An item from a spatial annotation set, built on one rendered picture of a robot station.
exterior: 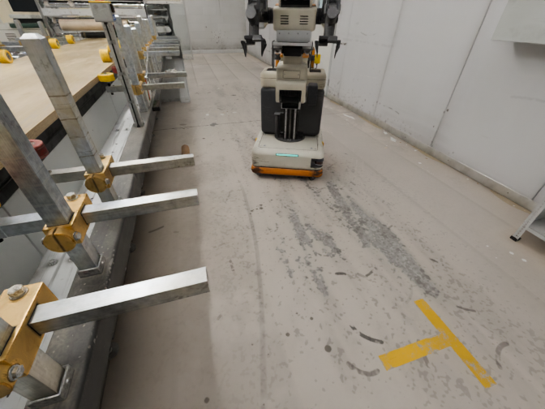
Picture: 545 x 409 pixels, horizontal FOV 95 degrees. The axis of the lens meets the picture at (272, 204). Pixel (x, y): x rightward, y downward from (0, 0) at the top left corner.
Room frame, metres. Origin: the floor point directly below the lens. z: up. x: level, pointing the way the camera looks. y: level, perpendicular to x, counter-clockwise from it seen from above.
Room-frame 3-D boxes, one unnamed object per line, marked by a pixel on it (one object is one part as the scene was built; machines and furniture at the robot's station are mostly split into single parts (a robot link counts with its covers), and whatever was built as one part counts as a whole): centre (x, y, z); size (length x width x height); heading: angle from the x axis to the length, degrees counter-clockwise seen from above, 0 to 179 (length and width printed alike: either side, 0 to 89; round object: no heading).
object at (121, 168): (0.67, 0.46, 0.81); 0.43 x 0.03 x 0.04; 107
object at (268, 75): (2.32, -0.16, 0.59); 0.55 x 0.34 x 0.83; 84
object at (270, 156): (2.23, -0.15, 0.16); 0.67 x 0.64 x 0.25; 174
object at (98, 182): (0.64, 0.51, 0.81); 0.14 x 0.06 x 0.05; 17
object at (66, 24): (4.13, 2.18, 1.05); 1.43 x 0.12 x 0.12; 107
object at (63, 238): (0.40, 0.43, 0.83); 0.14 x 0.06 x 0.05; 17
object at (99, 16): (1.32, 0.72, 1.18); 0.07 x 0.07 x 0.08; 17
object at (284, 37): (1.94, -0.12, 0.99); 0.28 x 0.16 x 0.22; 84
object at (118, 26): (1.57, 0.80, 0.93); 0.04 x 0.04 x 0.48; 17
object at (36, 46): (0.62, 0.50, 0.91); 0.04 x 0.04 x 0.48; 17
